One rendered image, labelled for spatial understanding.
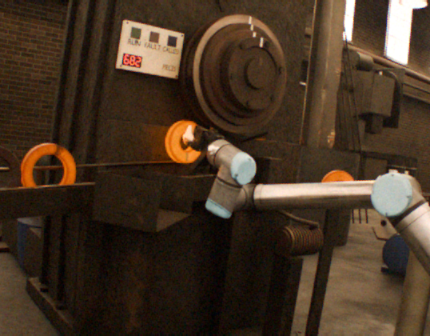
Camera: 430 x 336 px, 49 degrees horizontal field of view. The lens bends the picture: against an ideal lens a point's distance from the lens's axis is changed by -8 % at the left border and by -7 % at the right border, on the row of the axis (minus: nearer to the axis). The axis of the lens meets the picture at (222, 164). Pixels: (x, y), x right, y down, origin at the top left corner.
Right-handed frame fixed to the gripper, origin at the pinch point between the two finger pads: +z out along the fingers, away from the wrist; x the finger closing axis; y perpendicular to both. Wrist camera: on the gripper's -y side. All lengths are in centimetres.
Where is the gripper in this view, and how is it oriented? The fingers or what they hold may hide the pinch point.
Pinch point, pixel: (185, 136)
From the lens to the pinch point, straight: 186.0
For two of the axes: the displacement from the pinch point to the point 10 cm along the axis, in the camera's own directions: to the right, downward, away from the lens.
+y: 2.8, -9.2, -2.7
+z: -5.5, -3.9, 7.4
